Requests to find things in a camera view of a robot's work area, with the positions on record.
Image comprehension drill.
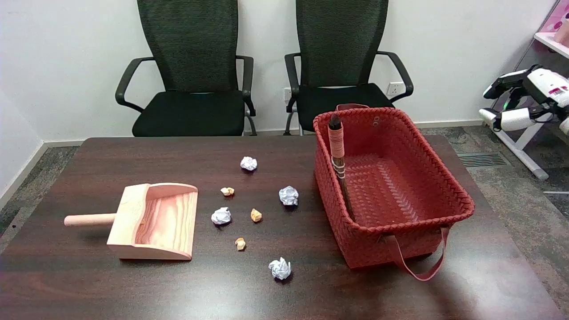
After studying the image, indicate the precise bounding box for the wooden dustpan with round handle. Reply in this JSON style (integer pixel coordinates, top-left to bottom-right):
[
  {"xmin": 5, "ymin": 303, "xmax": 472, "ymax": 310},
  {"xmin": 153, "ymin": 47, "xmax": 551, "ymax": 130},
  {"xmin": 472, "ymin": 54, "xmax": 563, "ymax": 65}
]
[{"xmin": 64, "ymin": 183, "xmax": 199, "ymax": 261}]

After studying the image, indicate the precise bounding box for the black mesh office chair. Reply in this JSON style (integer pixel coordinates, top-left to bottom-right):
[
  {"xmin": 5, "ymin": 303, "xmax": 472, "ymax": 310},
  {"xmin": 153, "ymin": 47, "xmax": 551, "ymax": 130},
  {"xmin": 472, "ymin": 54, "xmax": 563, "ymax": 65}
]
[
  {"xmin": 115, "ymin": 0, "xmax": 257, "ymax": 137},
  {"xmin": 284, "ymin": 0, "xmax": 414, "ymax": 136}
]

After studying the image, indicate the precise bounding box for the brown broom with handle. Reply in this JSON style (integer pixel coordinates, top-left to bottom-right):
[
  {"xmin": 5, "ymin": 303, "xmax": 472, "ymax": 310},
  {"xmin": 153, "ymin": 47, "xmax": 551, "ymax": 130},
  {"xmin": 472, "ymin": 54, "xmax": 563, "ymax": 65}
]
[{"xmin": 328, "ymin": 113, "xmax": 356, "ymax": 221}]

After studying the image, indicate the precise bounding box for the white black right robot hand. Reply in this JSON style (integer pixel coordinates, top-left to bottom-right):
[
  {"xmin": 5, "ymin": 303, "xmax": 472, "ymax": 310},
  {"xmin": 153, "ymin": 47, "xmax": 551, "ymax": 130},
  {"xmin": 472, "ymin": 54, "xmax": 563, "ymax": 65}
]
[{"xmin": 479, "ymin": 64, "xmax": 569, "ymax": 134}]

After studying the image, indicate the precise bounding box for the pink cup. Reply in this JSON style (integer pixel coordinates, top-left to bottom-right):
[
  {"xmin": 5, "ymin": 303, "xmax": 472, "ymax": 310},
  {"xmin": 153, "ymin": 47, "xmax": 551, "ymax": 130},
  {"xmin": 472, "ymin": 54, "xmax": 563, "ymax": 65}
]
[{"xmin": 554, "ymin": 13, "xmax": 569, "ymax": 45}]

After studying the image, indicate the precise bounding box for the floor vent grille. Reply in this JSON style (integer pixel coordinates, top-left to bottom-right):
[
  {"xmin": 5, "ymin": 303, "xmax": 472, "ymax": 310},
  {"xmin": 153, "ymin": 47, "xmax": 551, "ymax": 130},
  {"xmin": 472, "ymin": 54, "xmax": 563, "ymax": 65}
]
[{"xmin": 458, "ymin": 152, "xmax": 510, "ymax": 168}]

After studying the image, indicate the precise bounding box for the white shelf board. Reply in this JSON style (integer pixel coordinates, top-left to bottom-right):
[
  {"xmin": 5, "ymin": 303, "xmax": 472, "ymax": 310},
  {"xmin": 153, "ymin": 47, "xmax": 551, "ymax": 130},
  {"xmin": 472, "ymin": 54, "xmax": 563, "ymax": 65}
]
[{"xmin": 533, "ymin": 32, "xmax": 569, "ymax": 59}]

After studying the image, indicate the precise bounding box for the red woven basket with straps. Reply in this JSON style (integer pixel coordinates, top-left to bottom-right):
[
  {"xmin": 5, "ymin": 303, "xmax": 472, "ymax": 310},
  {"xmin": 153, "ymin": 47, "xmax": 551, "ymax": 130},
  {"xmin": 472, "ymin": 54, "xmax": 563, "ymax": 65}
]
[{"xmin": 313, "ymin": 103, "xmax": 475, "ymax": 281}]

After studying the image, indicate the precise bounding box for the white metal desk frame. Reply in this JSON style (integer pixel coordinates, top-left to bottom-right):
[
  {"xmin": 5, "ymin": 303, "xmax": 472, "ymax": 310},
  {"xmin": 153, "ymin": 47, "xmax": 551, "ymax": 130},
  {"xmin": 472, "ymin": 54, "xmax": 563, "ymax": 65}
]
[{"xmin": 491, "ymin": 122, "xmax": 550, "ymax": 180}]

